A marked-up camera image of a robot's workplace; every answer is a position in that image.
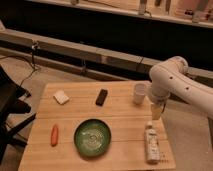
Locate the black rectangular block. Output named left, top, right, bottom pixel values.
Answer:
left=96, top=89, right=108, bottom=106

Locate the black office chair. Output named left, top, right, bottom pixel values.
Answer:
left=0, top=65, right=35, bottom=164

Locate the orange carrot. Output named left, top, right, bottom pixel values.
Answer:
left=51, top=124, right=59, bottom=147

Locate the wooden table board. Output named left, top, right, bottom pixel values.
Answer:
left=18, top=81, right=176, bottom=171

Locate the white plastic bottle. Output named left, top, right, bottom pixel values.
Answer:
left=145, top=121, right=160, bottom=164

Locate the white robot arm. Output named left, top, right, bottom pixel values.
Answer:
left=148, top=56, right=213, bottom=120

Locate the black cable on floor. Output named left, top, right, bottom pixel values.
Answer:
left=0, top=41, right=43, bottom=88

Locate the white sponge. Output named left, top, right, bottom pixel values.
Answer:
left=53, top=90, right=69, bottom=105

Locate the green ceramic bowl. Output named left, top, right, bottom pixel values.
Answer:
left=73, top=119, right=111, bottom=158

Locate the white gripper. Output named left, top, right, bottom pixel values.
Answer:
left=148, top=84, right=170, bottom=120

